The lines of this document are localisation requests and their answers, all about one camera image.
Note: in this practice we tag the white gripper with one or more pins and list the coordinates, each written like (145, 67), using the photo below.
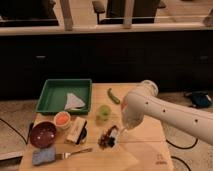
(130, 118)

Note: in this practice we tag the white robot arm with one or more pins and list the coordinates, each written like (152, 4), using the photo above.
(142, 100)

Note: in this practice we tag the green plastic cup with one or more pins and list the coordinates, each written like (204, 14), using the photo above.
(103, 112)

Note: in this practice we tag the green pepper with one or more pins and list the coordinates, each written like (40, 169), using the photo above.
(113, 98)

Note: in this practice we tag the brown grape bunch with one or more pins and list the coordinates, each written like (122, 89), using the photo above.
(103, 140)

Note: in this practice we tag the white folded paper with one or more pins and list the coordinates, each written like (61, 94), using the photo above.
(73, 102)

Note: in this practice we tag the beige block with black base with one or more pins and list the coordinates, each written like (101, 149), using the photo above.
(74, 133)

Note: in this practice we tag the green plastic tray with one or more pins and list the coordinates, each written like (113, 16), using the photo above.
(56, 93)

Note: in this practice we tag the blue black object on floor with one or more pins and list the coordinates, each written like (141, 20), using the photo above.
(199, 99)

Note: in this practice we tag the silver fork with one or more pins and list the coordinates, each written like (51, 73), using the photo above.
(66, 155)

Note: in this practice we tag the dark red bowl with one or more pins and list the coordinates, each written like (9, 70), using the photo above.
(43, 135)

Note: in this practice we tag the black office chair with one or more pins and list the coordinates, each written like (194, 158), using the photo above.
(127, 11)

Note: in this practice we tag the blue sponge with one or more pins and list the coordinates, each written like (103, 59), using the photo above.
(43, 156)

